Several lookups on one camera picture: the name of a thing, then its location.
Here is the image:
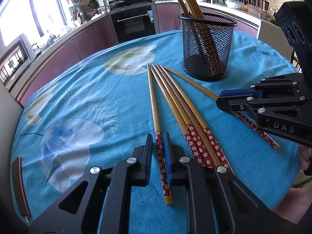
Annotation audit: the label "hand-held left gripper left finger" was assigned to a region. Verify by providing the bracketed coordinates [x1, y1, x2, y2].
[29, 134, 153, 234]

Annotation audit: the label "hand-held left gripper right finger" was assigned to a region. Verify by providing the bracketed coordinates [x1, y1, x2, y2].
[163, 132, 293, 234]

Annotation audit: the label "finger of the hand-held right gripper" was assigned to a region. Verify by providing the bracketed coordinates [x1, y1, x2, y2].
[219, 73, 307, 100]
[216, 95, 308, 125]

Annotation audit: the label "wooden chopstick red floral end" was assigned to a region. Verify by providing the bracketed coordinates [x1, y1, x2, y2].
[159, 65, 234, 175]
[164, 66, 280, 150]
[147, 63, 173, 206]
[150, 66, 207, 168]
[174, 0, 220, 72]

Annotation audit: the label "black mesh utensil holder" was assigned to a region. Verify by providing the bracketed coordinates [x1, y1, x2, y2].
[178, 12, 237, 82]

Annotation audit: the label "dark wooden chopstick floral end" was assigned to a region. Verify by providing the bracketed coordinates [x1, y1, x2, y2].
[153, 64, 218, 170]
[167, 0, 212, 72]

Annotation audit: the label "chopsticks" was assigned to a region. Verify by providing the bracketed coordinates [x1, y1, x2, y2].
[179, 0, 225, 72]

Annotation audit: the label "person's right hand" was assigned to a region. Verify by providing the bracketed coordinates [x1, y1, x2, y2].
[298, 143, 312, 176]

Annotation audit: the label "clear plastic food container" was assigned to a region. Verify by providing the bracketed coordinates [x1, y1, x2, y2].
[246, 4, 264, 17]

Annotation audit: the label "white kitchen countertop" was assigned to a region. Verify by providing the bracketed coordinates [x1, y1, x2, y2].
[32, 0, 276, 54]

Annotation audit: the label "white bowl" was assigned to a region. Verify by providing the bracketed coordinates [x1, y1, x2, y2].
[225, 0, 245, 10]

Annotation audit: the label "blue printed tablecloth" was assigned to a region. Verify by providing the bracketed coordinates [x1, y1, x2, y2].
[10, 29, 301, 234]

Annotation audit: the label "pink kitchen base cabinets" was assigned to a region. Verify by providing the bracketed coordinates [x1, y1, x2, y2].
[16, 15, 115, 108]
[156, 2, 259, 39]

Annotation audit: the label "black built-in oven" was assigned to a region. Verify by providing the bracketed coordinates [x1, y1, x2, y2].
[107, 4, 157, 43]

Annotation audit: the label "dark flat smartphone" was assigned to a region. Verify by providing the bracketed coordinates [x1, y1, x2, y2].
[11, 156, 32, 226]

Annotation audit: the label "black wok with lid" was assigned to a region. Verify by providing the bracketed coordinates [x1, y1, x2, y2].
[108, 0, 127, 9]

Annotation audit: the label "grey refrigerator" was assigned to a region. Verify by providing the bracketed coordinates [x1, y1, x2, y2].
[0, 79, 25, 166]

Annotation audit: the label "white microwave oven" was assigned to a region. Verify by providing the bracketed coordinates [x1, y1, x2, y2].
[0, 35, 33, 91]

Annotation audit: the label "kitchen window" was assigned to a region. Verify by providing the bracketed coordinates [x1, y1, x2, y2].
[0, 0, 71, 47]

